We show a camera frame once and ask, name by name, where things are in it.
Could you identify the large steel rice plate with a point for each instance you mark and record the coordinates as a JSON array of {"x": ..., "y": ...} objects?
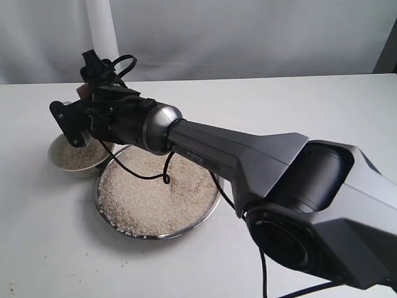
[{"x": 150, "y": 197}]

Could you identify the white curtain backdrop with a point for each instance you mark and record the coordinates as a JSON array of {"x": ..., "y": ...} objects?
[{"x": 42, "y": 41}]

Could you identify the dark post at right edge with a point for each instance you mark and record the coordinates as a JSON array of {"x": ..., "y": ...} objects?
[{"x": 387, "y": 59}]

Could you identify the brown wooden cup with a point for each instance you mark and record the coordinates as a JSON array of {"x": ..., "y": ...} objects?
[{"x": 83, "y": 91}]

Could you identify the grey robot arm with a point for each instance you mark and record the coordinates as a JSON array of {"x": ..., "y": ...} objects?
[{"x": 314, "y": 206}]

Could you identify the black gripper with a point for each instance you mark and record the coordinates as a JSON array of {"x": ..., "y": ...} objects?
[{"x": 117, "y": 113}]

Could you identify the small cream ceramic bowl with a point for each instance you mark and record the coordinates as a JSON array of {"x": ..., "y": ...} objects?
[{"x": 77, "y": 162}]

